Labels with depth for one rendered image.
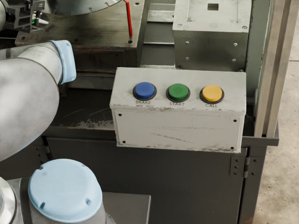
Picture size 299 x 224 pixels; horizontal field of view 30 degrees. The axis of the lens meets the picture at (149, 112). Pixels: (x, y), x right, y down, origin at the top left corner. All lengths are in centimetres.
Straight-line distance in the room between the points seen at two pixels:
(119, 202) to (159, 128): 18
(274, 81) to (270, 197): 97
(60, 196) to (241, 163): 58
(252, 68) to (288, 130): 102
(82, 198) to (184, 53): 54
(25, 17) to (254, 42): 48
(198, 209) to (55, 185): 72
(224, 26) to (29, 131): 78
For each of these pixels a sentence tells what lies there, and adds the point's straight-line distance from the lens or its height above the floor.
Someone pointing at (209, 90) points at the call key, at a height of 91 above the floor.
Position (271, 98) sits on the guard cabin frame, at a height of 87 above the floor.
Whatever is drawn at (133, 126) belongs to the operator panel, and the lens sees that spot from 120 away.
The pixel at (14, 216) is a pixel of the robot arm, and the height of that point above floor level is 96.
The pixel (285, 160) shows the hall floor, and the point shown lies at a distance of 218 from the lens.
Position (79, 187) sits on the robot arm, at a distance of 96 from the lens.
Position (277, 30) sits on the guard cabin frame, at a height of 107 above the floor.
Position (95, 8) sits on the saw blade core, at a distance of 129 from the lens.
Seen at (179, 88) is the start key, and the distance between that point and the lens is 116.
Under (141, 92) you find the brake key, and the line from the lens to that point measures 115.
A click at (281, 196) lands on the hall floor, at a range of 209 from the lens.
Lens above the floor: 177
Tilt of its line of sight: 50 degrees down
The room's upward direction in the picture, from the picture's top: 5 degrees counter-clockwise
